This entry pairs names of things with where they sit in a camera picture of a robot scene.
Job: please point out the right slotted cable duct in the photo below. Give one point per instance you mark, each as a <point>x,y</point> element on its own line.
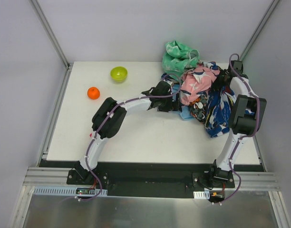
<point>202,195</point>

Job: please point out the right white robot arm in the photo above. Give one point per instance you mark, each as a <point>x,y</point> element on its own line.
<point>244,122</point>

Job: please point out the orange toy fruit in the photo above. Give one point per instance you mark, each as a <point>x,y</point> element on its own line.
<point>93,93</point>

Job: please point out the right aluminium frame post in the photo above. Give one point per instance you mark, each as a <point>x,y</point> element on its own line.
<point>259,28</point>

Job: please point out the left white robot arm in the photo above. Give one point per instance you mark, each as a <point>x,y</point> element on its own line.
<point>108,119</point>

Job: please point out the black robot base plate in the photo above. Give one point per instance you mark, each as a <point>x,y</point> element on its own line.
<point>154,180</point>

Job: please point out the pink navy patterned cloth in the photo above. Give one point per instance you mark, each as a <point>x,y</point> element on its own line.
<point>195,82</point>

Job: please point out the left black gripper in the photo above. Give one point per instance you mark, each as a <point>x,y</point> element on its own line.
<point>170,102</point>

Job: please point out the blue white red patterned cloth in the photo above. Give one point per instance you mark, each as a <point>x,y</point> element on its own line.
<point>219,105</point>

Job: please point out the lime green plastic bowl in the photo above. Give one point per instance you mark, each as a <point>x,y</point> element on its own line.
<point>119,74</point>

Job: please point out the green white patterned cloth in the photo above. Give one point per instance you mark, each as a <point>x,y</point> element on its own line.
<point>178,58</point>

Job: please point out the left aluminium frame post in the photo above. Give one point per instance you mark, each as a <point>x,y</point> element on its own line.
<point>49,32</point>

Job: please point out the aluminium front rail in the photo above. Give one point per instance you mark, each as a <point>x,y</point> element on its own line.
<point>37,176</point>

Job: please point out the light blue cloth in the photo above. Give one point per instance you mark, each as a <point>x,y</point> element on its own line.
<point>183,111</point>

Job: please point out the slotted cable duct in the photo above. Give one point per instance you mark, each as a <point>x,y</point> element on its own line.
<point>69,191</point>
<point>202,195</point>

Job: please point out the left slotted cable duct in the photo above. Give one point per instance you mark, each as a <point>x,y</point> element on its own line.
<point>69,191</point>

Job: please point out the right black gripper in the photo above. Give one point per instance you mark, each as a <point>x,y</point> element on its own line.
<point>221,79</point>

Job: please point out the aluminium frame post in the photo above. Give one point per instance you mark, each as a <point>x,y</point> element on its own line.
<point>49,32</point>
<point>259,28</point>

